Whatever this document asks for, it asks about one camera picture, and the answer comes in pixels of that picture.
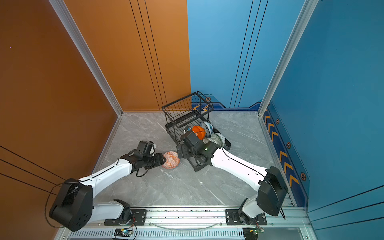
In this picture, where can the blue floral white bowl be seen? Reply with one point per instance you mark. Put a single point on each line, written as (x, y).
(208, 127)

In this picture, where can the red white patterned bowl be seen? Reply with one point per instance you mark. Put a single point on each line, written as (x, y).
(172, 160)

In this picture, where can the pale green patterned bowl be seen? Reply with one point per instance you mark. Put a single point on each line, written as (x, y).
(218, 139)

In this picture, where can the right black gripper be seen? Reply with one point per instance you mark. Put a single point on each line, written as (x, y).
(184, 148)

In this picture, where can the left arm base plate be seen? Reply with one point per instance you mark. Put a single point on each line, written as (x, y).
(136, 217)

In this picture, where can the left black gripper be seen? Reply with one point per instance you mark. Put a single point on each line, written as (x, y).
(160, 160)

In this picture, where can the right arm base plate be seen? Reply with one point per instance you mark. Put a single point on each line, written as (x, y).
(236, 217)

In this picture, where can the green circuit board left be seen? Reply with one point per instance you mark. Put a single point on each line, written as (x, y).
(123, 234)

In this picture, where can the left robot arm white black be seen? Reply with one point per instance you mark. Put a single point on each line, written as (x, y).
(74, 205)

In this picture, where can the black wire dish rack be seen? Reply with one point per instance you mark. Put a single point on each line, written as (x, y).
(189, 126)

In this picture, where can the circuit board right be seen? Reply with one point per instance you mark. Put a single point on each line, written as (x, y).
(252, 233)

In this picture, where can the aluminium front rail frame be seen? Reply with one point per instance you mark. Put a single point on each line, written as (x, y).
(199, 223)

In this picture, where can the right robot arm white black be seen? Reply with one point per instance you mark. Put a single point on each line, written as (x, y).
(269, 184)

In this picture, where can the orange plastic bowl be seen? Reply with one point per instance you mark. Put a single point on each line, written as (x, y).
(199, 131)

